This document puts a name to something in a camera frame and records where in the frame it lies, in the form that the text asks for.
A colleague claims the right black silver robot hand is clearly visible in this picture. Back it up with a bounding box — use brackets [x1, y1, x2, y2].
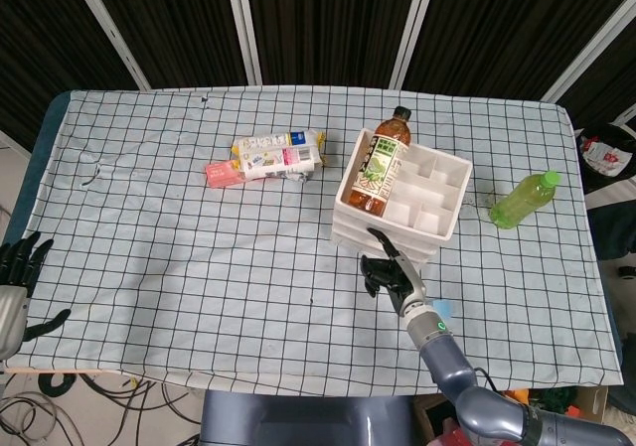
[360, 226, 428, 317]

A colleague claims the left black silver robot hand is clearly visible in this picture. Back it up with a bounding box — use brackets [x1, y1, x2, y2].
[0, 230, 73, 363]

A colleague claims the cardboard box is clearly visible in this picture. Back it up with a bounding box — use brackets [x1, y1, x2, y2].
[570, 384, 610, 425]

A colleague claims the brown tea bottle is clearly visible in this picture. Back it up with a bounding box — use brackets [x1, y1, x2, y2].
[346, 106, 413, 219]

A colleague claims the green plastic bottle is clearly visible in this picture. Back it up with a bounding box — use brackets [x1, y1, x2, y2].
[489, 170, 562, 230]

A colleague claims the white pack with pink label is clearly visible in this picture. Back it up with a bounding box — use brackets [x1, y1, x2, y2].
[237, 143, 329, 182]

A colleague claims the grey-blue robot torso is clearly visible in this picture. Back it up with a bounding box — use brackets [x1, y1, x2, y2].
[198, 389, 416, 446]

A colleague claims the white pack with blue label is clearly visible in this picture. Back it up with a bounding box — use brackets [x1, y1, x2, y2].
[232, 128, 328, 162]

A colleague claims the checked white tablecloth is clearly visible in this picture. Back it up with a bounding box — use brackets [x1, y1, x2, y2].
[4, 86, 625, 398]

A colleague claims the pink snack packet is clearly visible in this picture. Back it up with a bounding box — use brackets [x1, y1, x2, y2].
[205, 159, 247, 190]

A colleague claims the dark blue seat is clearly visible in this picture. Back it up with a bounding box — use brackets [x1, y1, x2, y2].
[585, 187, 636, 268]

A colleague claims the black waste bin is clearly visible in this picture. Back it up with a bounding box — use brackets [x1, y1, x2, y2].
[574, 122, 636, 194]

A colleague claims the red white wrapper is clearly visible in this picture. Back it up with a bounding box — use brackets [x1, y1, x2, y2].
[581, 135, 622, 175]

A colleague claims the black slatted partition panel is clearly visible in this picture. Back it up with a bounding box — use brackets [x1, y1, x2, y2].
[81, 0, 249, 90]
[401, 0, 636, 102]
[0, 0, 139, 152]
[242, 0, 426, 89]
[556, 18, 636, 130]

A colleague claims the thick black cable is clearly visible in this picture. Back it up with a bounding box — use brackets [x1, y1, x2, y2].
[39, 372, 77, 398]

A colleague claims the white divided plastic tray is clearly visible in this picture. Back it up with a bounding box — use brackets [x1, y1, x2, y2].
[331, 127, 473, 264]

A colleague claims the grey coiled cable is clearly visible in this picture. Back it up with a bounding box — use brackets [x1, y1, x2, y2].
[0, 394, 69, 446]

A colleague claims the thin black cable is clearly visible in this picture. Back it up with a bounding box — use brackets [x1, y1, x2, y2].
[109, 378, 203, 446]

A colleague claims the white partition post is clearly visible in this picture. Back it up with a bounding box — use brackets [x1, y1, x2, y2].
[390, 0, 441, 89]
[67, 0, 152, 91]
[540, 0, 636, 103]
[222, 0, 263, 85]

